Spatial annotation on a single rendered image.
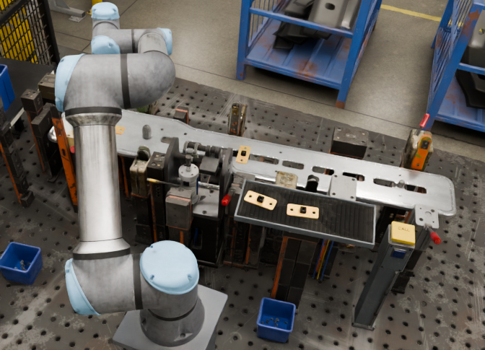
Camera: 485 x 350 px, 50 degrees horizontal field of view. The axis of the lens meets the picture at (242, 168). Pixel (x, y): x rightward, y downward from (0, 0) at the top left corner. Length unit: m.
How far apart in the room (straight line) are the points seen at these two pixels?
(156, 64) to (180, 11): 3.48
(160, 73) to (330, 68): 2.70
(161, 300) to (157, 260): 0.08
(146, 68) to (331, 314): 1.05
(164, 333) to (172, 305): 0.11
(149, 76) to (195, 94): 1.41
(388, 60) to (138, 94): 3.37
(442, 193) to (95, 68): 1.19
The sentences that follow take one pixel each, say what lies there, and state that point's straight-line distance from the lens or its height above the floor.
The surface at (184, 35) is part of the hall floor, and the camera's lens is 4.29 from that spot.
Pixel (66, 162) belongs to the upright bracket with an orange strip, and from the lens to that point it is 1.83.
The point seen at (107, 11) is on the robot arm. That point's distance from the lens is 1.57.
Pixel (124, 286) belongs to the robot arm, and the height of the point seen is 1.31.
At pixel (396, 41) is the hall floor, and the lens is 4.59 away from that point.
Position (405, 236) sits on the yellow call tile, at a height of 1.16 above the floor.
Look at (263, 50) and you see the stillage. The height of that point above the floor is 0.16.
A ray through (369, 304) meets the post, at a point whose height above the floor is 0.83.
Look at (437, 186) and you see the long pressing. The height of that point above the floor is 1.00.
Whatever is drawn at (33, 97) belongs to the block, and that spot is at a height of 1.08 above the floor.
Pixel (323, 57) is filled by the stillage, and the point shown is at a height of 0.16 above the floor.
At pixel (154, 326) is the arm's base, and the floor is 1.15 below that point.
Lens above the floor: 2.23
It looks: 45 degrees down
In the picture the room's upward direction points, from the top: 6 degrees clockwise
